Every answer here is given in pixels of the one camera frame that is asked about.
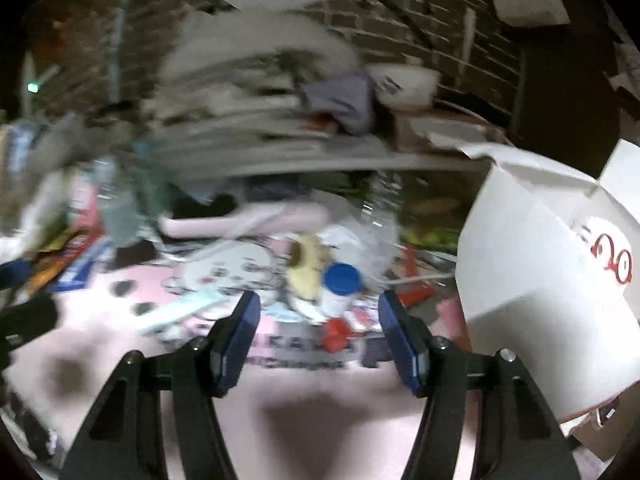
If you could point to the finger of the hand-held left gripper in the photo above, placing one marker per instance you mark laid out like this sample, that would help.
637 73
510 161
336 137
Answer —
30 314
12 273

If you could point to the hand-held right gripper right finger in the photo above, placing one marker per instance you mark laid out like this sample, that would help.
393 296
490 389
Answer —
405 345

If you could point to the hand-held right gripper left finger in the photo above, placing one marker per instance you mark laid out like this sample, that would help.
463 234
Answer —
237 345

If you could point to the white bottle with blue cap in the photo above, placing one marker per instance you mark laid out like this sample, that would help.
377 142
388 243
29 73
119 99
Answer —
340 287

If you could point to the orange red wrapper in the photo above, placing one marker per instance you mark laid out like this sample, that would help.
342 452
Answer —
415 285

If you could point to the blue booklet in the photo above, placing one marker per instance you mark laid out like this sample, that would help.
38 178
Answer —
75 270

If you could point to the teal cosmetic tube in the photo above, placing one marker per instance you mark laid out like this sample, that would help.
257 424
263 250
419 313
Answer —
180 310

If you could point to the small red cap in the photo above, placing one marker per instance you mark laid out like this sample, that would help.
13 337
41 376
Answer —
334 335

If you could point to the pink pad pack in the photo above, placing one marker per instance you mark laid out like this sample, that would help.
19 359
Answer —
84 207

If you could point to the pink printed desk mat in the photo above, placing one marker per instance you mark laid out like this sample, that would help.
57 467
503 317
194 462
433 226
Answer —
310 410

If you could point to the yellow plush toy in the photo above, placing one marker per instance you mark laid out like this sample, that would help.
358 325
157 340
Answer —
305 265

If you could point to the pink hairbrush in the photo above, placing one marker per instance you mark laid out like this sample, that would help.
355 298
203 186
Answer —
240 222

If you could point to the clear plastic bottle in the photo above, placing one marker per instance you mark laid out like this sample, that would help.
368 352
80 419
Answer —
115 205

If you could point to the clear plastic wrap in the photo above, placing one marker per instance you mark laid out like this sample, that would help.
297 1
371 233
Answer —
380 220

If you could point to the teal plastic bottle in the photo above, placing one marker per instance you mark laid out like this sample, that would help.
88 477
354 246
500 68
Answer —
150 180

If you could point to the white light stick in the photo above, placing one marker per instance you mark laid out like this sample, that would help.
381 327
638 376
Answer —
34 86

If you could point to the stack of books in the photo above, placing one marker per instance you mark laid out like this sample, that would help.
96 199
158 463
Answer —
260 130

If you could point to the pink flat box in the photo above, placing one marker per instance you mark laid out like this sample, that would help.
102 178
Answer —
440 130

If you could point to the purple cloth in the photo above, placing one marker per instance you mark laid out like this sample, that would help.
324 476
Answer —
340 100

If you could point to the white panda bowl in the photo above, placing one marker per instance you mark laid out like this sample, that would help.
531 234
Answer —
405 84

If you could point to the white fluffy fur piece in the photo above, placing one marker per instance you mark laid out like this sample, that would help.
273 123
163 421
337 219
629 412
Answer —
260 42

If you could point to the white paper strip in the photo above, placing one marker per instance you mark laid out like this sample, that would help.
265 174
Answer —
468 35

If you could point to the teal wall pole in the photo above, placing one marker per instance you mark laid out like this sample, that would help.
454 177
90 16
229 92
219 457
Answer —
120 35

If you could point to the wall paper sheets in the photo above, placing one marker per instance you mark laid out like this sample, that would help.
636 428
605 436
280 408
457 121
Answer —
625 60

